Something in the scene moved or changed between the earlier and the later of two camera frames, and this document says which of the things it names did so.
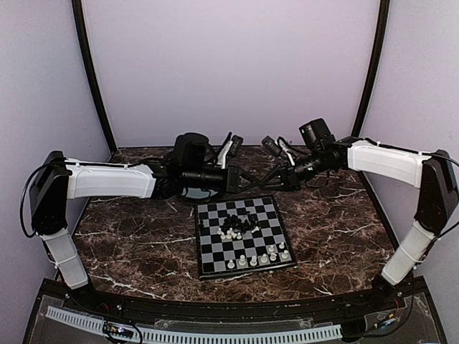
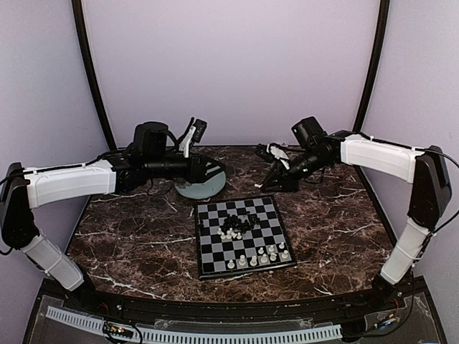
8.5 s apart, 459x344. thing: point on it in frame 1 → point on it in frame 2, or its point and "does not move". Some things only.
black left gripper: (233, 183) → (197, 173)
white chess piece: (231, 264) does not move
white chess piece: (254, 262) does not move
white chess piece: (264, 259) does not move
